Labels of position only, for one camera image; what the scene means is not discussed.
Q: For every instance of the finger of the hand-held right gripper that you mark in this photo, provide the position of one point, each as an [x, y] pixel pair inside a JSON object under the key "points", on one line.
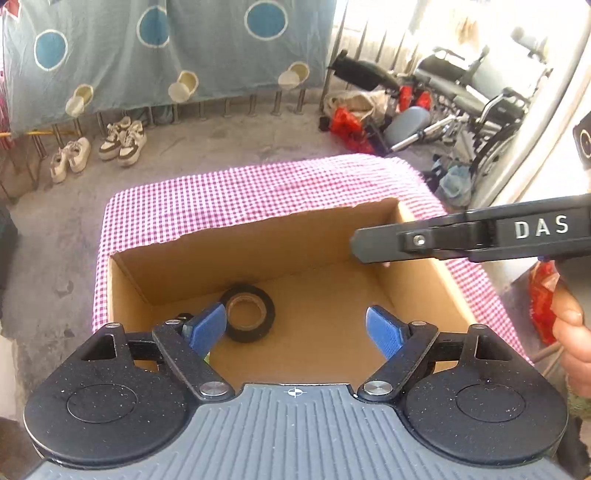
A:
{"points": [[378, 244]]}

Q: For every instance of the folding wheelchair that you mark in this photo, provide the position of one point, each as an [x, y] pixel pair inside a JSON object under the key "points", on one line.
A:
{"points": [[461, 87]]}

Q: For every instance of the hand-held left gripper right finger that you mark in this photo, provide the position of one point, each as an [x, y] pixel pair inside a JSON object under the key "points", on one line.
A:
{"points": [[385, 332]]}

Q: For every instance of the grey-blue seat pad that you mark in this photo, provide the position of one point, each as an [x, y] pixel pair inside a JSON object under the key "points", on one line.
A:
{"points": [[406, 127]]}

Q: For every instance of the brown and white sneaker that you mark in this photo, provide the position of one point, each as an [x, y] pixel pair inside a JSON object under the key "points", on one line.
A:
{"points": [[113, 141], [134, 147]]}

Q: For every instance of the dark grey cabinet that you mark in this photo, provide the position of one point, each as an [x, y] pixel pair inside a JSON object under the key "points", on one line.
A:
{"points": [[7, 263]]}

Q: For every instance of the blue-grey printed blanket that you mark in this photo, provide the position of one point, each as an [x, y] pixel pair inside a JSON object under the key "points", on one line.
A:
{"points": [[115, 69]]}

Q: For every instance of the pink checkered tablecloth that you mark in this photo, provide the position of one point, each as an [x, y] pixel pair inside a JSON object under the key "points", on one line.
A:
{"points": [[231, 194]]}

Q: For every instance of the yellow rod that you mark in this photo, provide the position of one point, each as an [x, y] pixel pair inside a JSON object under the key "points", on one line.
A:
{"points": [[23, 134]]}

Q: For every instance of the black electrical tape roll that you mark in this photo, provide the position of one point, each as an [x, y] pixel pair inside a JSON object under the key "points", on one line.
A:
{"points": [[263, 318]]}

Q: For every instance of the beige cloth bag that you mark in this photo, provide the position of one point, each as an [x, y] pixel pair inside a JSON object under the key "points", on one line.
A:
{"points": [[355, 104]]}

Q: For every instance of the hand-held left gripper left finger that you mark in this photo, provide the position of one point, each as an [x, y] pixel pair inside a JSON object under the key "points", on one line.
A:
{"points": [[207, 325]]}

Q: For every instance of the metal balcony railing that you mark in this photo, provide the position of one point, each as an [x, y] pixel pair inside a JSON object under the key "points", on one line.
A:
{"points": [[277, 104]]}

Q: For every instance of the teal plastic bag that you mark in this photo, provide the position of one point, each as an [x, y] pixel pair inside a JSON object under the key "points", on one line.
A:
{"points": [[455, 184]]}

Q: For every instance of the person's right hand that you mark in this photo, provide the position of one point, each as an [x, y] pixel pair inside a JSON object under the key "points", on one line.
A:
{"points": [[575, 341]]}

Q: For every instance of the orange red plastic bag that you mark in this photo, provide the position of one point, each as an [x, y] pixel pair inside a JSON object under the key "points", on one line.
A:
{"points": [[542, 304]]}

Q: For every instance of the brown cardboard box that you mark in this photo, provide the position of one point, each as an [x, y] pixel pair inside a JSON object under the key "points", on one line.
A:
{"points": [[300, 295]]}

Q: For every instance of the black padded cushion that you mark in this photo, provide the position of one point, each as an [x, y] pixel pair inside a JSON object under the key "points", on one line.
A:
{"points": [[364, 71]]}

